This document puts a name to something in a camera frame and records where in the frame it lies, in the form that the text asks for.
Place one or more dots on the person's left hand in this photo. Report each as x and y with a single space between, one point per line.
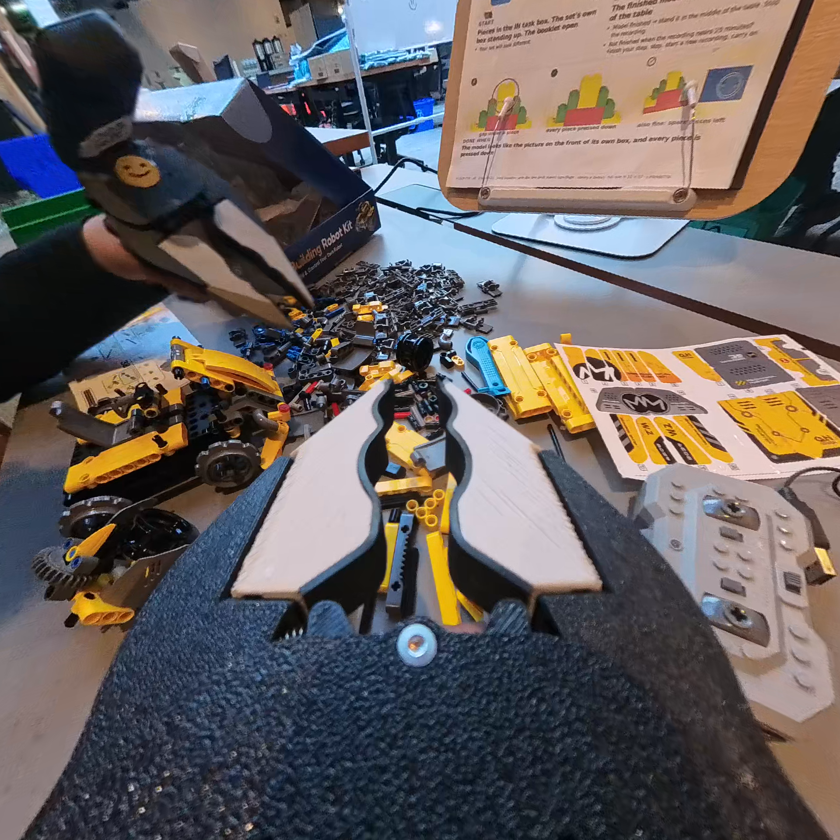
118 256

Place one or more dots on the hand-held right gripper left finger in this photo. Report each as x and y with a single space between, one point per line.
309 519

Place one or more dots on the yellow grey wheel assembly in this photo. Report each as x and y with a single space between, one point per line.
112 551

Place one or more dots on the dark blue cardboard box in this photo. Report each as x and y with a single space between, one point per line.
322 197

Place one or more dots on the blue plastic bin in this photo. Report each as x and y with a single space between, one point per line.
33 164

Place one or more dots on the grey desk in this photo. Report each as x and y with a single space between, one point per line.
735 282

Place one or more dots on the instruction sheet on wooden stand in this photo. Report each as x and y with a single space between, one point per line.
617 92

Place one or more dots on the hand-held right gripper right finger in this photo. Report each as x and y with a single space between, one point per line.
525 519

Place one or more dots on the grey toy battery box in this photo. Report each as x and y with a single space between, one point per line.
742 591

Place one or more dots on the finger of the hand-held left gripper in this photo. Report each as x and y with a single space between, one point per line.
217 278
256 243

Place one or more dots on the pile of toy parts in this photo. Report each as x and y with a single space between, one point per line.
394 309

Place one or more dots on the blue brick separator tool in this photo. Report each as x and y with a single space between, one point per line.
483 368

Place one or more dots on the yellow black sticker sheet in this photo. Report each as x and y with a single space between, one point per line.
709 407

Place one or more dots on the green box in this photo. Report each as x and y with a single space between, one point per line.
46 213

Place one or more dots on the yellow black toy vehicle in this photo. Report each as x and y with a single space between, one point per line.
158 420

